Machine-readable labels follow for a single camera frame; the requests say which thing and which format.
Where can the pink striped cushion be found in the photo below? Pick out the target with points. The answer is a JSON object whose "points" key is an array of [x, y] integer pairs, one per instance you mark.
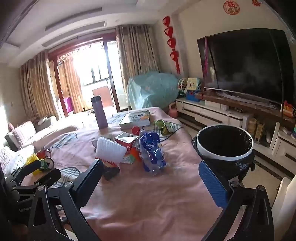
{"points": [[23, 134]]}

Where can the teal cloth covered furniture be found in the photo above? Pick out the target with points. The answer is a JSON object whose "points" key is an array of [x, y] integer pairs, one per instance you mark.
{"points": [[152, 90]]}

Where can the red soda can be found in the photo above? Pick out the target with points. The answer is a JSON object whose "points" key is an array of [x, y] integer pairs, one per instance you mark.
{"points": [[47, 163]]}

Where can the pink thin stick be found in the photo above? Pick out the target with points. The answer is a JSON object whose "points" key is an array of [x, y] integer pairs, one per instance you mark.
{"points": [[205, 64]]}

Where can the dark snack packet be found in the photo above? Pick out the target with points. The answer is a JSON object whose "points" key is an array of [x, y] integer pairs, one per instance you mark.
{"points": [[111, 172]]}

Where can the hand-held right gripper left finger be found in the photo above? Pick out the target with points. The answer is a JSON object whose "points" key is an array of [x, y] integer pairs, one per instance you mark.
{"points": [[91, 180]]}

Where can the light fabric sofa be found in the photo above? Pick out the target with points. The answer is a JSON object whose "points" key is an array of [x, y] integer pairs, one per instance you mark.
{"points": [[53, 134]]}

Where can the white green snack packet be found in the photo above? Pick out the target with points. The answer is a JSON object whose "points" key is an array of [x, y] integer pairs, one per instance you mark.
{"points": [[170, 127]]}

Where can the blue plastic toy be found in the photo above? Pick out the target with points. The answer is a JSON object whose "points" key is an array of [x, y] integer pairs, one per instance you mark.
{"points": [[193, 95]]}

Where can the yellow white toy box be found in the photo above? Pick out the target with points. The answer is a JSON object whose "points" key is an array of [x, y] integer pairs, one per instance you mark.
{"points": [[193, 84]]}

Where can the white furniture piece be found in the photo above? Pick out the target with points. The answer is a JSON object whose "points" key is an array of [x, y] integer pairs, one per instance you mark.
{"points": [[285, 197]]}

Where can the orange sheer curtain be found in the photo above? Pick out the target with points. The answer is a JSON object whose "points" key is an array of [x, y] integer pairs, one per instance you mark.
{"points": [[69, 81]]}

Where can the white brown television cabinet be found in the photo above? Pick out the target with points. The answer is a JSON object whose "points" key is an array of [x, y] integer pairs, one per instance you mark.
{"points": [[215, 113]]}

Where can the white bin with black liner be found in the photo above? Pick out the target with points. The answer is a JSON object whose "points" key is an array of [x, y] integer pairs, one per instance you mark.
{"points": [[223, 141]]}

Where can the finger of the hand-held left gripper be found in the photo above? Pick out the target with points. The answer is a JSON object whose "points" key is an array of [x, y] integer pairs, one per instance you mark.
{"points": [[52, 176], [30, 167]]}

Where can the red white carton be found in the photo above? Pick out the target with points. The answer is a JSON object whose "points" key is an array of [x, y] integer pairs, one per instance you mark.
{"points": [[126, 140]]}

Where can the white cage ball toy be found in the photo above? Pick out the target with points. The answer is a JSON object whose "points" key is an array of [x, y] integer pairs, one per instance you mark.
{"points": [[182, 86]]}

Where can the round red paper cutting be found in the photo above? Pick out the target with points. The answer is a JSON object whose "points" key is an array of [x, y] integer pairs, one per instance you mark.
{"points": [[231, 7]]}

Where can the wooden jar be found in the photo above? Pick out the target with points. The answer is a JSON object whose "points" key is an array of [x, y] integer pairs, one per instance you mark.
{"points": [[252, 127]]}

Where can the red cylindrical can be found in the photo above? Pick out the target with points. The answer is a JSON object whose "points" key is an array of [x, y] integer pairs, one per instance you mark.
{"points": [[135, 130]]}

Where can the purple thermos bottle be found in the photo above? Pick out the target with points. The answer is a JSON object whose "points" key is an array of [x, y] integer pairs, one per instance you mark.
{"points": [[99, 113]]}

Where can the red hanging knot decoration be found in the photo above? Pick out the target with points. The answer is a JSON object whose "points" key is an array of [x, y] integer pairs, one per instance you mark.
{"points": [[171, 42]]}

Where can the black flat television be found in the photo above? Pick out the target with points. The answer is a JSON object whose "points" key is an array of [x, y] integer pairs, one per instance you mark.
{"points": [[245, 67]]}

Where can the pink kettlebell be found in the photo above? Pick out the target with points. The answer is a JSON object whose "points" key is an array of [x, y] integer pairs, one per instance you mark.
{"points": [[172, 111]]}

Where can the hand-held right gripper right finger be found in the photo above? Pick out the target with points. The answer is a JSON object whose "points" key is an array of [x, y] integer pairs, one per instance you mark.
{"points": [[212, 185]]}

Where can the small black set-top box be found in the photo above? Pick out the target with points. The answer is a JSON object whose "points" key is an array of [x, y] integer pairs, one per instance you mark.
{"points": [[238, 110]]}

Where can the colourful wooden toy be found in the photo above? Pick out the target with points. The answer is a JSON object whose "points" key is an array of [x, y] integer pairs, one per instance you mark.
{"points": [[289, 110]]}

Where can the red wooden door frame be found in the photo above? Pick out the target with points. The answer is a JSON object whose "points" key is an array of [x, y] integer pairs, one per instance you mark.
{"points": [[108, 69]]}

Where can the blue plastic bag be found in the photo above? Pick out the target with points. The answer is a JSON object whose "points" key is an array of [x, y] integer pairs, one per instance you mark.
{"points": [[151, 150]]}

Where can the yellow foam net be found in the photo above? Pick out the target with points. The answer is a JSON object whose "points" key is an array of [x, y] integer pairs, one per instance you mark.
{"points": [[32, 160]]}

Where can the green white carton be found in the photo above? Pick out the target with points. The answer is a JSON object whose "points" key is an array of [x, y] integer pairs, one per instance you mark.
{"points": [[130, 158]]}

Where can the magenta storage box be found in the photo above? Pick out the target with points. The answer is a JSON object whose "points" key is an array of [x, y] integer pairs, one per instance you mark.
{"points": [[68, 103]]}

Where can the yellow green snack packet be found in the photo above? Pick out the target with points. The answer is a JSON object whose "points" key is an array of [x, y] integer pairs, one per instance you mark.
{"points": [[164, 132]]}

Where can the beige patterned curtain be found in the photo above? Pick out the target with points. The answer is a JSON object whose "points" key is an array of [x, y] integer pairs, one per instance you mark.
{"points": [[136, 55], [38, 88]]}

